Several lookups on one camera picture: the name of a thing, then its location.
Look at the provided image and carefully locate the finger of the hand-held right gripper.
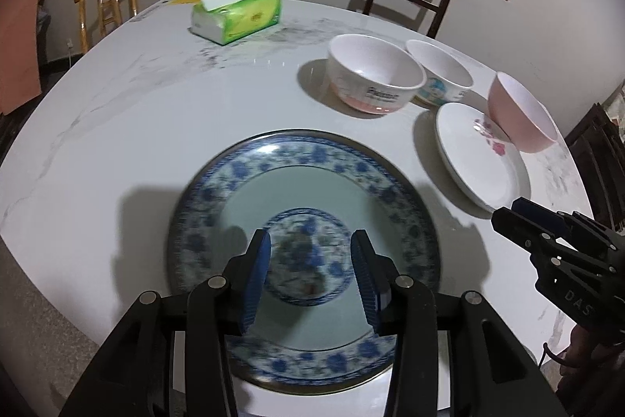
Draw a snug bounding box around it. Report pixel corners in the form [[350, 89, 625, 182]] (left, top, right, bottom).
[[510, 197, 587, 242], [491, 206, 557, 262]]

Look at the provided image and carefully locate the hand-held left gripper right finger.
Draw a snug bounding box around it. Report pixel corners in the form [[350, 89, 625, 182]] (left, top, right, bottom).
[[350, 229, 570, 417]]

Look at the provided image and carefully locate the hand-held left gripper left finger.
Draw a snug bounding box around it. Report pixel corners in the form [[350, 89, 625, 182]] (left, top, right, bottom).
[[59, 229, 272, 417]]

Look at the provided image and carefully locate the white plate with pink flowers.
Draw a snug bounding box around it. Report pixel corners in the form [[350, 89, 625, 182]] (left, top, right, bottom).
[[434, 103, 531, 209]]

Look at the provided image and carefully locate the blue floral plate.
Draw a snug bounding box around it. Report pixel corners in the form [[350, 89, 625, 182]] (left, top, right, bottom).
[[167, 130, 440, 394]]

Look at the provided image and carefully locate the white bowl with pink print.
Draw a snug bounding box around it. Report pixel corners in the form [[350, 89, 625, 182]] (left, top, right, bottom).
[[326, 34, 428, 115]]

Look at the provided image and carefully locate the dark wooden furniture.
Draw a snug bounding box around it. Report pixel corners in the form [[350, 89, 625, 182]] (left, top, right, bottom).
[[566, 102, 625, 232]]

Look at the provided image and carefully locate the pile of printed bags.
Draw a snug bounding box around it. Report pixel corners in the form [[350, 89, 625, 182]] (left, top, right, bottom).
[[604, 86, 625, 140]]

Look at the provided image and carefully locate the white bowl with blue print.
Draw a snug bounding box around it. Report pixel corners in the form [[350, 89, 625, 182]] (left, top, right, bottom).
[[406, 39, 474, 107]]

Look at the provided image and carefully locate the green tissue pack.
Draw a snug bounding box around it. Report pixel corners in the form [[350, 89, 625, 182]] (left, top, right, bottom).
[[189, 0, 284, 45]]

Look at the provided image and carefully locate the light bamboo chair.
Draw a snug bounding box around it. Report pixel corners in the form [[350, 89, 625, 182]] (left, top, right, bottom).
[[74, 0, 142, 54]]

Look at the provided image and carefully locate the orange cloth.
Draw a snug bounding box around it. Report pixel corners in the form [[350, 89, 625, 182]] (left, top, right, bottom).
[[0, 0, 42, 115]]

